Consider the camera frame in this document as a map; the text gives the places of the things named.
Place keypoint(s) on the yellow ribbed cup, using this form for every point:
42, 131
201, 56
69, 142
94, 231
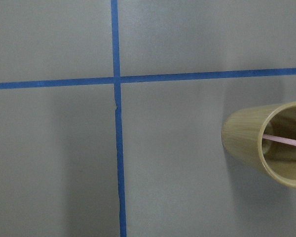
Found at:
242, 137

